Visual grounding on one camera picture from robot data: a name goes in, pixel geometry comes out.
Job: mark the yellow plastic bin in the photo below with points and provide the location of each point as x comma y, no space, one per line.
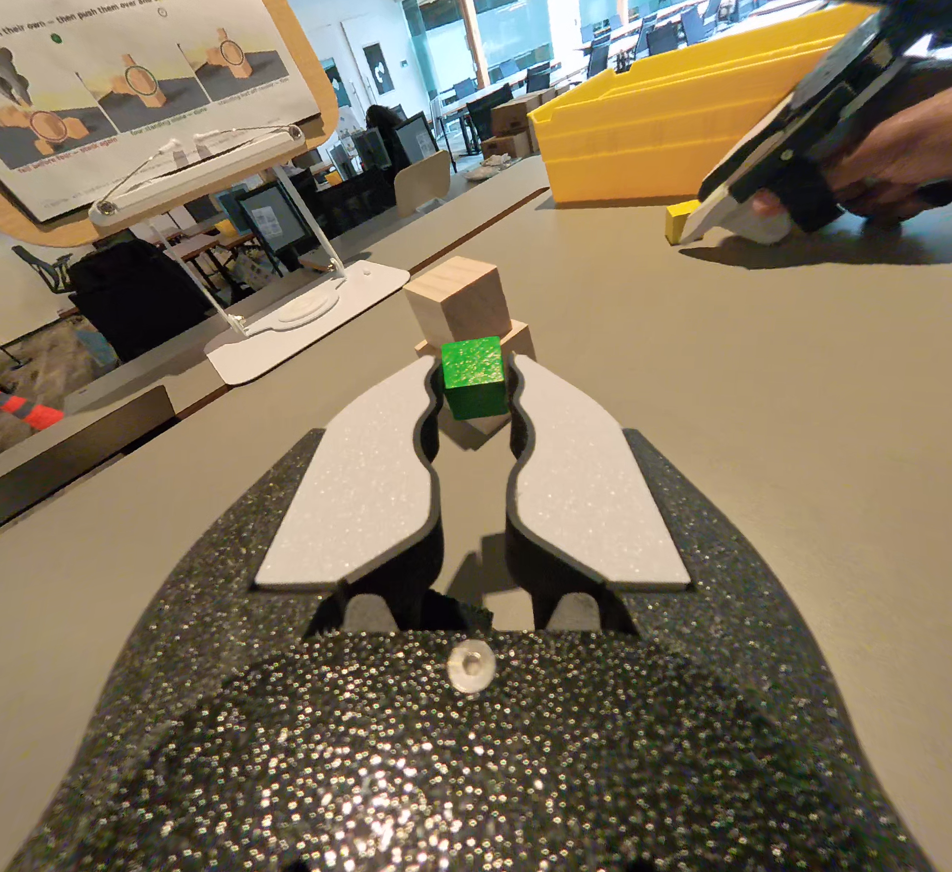
654,128

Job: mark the large natural wooden cube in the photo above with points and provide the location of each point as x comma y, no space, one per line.
524,359

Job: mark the stack of cardboard boxes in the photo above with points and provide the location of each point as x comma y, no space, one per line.
513,121

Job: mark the orange traffic cone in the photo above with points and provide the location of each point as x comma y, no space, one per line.
30,412

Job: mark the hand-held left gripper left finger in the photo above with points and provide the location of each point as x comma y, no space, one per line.
349,500

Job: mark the small beige board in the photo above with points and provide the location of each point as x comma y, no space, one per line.
422,180

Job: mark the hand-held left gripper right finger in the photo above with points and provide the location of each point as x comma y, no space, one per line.
595,500

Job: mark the medium natural wooden cube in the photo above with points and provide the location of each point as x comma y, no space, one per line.
461,296

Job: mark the black table panel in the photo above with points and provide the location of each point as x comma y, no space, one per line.
74,448

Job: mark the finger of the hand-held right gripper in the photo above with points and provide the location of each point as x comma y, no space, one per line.
714,217

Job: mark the black office chair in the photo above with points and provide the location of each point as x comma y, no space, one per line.
134,299

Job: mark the person's right hand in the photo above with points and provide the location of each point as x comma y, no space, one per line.
900,158

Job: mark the yellow wooden cube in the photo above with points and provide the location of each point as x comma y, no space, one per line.
675,221

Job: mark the wooden instruction sheet board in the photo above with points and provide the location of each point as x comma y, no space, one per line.
149,32

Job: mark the green wooden cube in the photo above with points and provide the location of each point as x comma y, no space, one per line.
474,377

